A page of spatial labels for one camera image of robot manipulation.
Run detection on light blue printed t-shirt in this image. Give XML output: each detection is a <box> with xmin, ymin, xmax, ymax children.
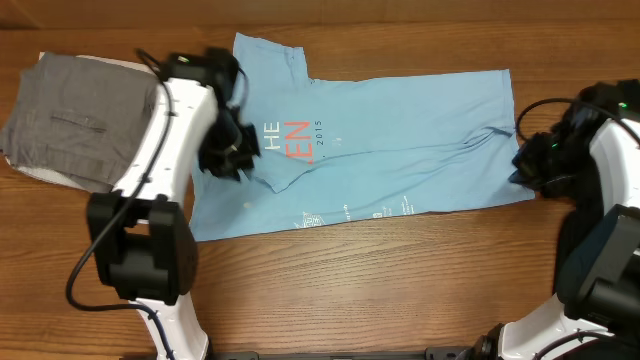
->
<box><xmin>190</xmin><ymin>34</ymin><xmax>534</xmax><ymax>241</ymax></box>

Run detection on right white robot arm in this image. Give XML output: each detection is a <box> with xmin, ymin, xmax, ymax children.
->
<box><xmin>456</xmin><ymin>79</ymin><xmax>639</xmax><ymax>360</ymax></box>

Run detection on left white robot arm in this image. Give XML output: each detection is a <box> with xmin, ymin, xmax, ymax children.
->
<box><xmin>65</xmin><ymin>48</ymin><xmax>260</xmax><ymax>359</ymax></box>

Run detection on black garment pile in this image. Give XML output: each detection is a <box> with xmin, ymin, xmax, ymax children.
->
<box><xmin>552</xmin><ymin>104</ymin><xmax>608</xmax><ymax>303</ymax></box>

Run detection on folded grey shorts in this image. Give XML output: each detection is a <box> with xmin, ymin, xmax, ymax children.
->
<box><xmin>0</xmin><ymin>51</ymin><xmax>161</xmax><ymax>194</ymax></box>

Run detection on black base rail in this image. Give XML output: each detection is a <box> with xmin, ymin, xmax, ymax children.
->
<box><xmin>212</xmin><ymin>346</ymin><xmax>475</xmax><ymax>360</ymax></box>

